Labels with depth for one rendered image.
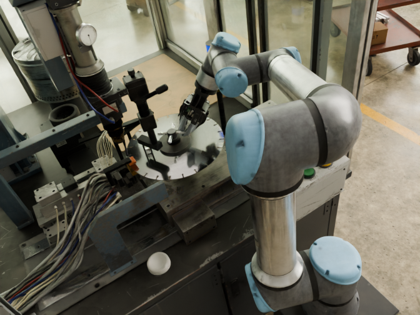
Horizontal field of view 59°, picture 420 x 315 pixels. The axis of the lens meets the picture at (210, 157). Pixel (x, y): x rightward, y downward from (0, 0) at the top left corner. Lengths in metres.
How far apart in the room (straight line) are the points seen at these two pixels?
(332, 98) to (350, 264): 0.42
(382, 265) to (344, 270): 1.19
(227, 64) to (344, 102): 0.40
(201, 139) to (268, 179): 0.66
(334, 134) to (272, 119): 0.10
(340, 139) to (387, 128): 2.19
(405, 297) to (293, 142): 1.53
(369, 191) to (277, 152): 1.81
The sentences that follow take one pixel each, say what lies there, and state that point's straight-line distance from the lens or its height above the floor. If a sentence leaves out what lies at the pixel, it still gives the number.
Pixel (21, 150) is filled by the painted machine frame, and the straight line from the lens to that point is 1.33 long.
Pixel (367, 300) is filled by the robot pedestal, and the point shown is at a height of 0.75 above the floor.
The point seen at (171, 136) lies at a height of 1.00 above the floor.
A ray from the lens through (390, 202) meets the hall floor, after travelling 2.34.
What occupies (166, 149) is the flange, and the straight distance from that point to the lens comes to 1.22.
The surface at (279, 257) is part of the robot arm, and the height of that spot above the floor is 1.07.
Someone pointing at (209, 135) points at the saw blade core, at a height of 0.95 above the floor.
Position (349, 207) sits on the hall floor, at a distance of 2.27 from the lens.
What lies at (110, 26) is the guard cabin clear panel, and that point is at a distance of 2.19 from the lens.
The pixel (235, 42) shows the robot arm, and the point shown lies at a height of 1.29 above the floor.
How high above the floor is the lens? 1.76
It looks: 43 degrees down
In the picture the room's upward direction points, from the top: 11 degrees counter-clockwise
